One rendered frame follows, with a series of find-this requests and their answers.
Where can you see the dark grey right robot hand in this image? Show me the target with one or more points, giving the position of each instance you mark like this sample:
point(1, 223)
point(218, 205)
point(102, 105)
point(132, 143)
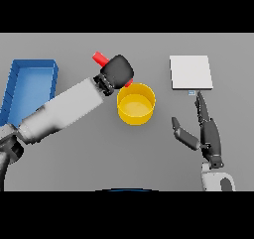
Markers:
point(209, 134)

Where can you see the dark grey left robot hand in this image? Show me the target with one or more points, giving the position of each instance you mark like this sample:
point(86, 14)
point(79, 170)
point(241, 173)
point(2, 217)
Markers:
point(116, 71)

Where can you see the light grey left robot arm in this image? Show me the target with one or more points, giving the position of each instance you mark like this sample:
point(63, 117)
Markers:
point(63, 110)

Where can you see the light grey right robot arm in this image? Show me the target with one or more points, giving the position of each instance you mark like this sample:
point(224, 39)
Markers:
point(215, 180)

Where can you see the pale square measuring scale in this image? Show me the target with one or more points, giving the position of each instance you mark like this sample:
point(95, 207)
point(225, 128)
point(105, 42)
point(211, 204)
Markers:
point(191, 71)

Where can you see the yellow bowl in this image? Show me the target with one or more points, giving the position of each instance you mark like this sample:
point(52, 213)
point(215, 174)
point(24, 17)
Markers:
point(136, 107)

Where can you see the blue tray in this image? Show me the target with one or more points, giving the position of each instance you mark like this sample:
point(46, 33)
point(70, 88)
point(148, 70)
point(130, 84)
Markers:
point(29, 87)

